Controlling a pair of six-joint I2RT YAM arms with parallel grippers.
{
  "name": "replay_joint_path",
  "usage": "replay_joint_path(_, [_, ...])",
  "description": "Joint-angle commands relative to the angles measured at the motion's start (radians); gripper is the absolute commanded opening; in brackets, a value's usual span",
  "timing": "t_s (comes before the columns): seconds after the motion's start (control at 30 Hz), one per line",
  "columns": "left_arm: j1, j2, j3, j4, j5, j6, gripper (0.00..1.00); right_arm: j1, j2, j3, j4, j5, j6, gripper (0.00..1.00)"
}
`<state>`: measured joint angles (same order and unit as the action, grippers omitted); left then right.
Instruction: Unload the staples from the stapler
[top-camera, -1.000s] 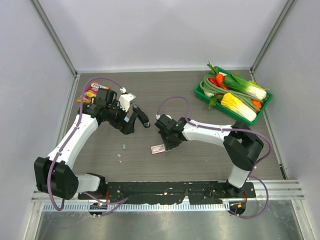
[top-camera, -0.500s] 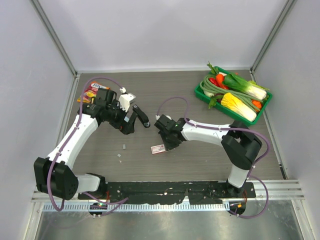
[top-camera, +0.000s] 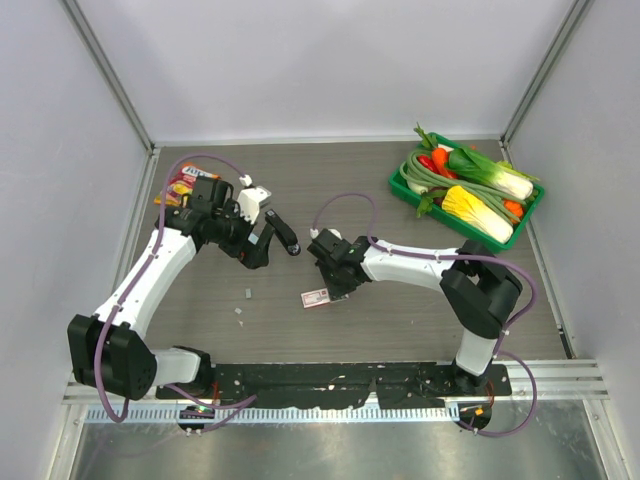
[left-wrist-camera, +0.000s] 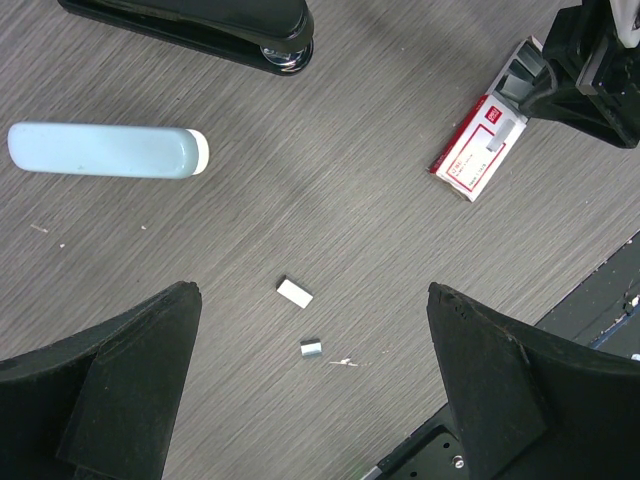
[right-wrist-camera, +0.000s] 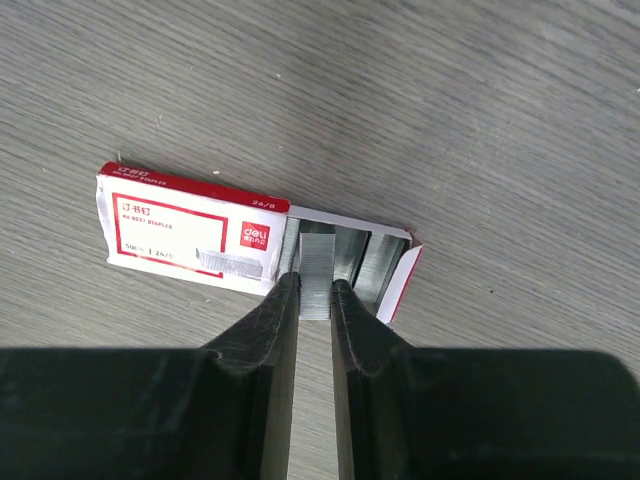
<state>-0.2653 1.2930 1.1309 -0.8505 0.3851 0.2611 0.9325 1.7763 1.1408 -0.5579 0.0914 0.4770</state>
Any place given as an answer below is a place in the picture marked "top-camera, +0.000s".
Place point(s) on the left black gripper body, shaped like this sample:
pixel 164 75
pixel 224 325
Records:
pixel 232 232

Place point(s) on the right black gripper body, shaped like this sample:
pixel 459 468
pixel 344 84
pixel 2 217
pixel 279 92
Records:
pixel 337 286

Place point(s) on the red staple box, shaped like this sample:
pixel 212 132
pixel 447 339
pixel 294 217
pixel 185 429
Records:
pixel 320 297

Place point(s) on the black large stapler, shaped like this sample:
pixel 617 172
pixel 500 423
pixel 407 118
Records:
pixel 283 232

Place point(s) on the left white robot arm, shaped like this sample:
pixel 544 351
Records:
pixel 107 348

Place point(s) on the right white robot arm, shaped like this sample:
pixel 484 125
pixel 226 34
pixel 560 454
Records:
pixel 481 293

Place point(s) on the orange candy bag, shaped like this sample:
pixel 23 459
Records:
pixel 182 183

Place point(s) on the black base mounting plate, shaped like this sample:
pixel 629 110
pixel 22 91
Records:
pixel 327 386

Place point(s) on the yellow napa cabbage toy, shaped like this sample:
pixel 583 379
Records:
pixel 470 209

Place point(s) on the red chili pepper toy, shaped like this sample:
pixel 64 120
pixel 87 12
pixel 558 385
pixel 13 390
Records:
pixel 428 163

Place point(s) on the green plastic tray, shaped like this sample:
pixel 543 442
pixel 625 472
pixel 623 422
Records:
pixel 427 201

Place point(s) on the green bok choy toy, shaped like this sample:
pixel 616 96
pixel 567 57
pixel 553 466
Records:
pixel 476 167

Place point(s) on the green long beans toy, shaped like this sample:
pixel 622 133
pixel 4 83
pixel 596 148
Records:
pixel 413 172

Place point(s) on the small orange carrot toy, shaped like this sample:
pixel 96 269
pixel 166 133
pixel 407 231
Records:
pixel 514 207

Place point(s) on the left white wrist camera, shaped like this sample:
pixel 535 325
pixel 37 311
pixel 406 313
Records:
pixel 251 199

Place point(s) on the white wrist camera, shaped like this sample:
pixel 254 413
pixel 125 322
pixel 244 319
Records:
pixel 324 232
pixel 251 199

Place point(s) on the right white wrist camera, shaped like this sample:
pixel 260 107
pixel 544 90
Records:
pixel 324 232

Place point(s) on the white slotted cable duct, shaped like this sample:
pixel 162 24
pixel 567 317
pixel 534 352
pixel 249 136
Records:
pixel 370 413

